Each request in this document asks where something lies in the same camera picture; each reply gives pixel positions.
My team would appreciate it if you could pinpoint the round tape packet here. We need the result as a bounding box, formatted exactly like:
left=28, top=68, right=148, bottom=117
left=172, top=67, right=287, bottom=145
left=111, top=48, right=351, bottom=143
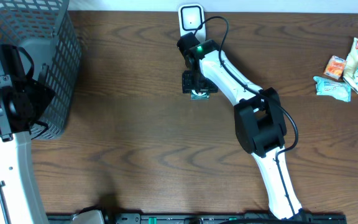
left=190, top=90, right=210, bottom=100

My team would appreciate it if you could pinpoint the orange Kleenex tissue pack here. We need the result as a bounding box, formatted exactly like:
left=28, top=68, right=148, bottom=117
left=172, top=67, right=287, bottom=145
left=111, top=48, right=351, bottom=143
left=323, top=55, right=347, bottom=80

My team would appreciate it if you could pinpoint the teal snack packet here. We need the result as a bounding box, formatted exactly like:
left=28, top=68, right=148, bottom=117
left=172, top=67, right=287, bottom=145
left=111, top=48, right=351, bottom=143
left=313, top=76, right=351, bottom=102

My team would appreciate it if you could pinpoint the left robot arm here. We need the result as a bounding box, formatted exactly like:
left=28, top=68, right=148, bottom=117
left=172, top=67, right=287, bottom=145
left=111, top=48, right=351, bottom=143
left=0, top=44, right=55, bottom=223

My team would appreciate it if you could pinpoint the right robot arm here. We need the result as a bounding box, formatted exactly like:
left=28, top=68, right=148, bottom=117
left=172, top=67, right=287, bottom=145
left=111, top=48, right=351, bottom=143
left=177, top=32, right=302, bottom=220

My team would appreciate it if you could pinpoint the white barcode scanner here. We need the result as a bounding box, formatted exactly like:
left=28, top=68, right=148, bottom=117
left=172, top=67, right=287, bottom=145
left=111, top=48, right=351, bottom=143
left=178, top=4, right=205, bottom=37

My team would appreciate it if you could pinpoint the dark grey mesh basket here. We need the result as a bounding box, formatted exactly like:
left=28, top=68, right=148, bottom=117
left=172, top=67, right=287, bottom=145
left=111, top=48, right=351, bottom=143
left=0, top=0, right=81, bottom=140

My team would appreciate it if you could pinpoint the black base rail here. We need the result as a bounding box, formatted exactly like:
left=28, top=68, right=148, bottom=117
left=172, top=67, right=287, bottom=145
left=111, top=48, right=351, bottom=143
left=47, top=212, right=347, bottom=224

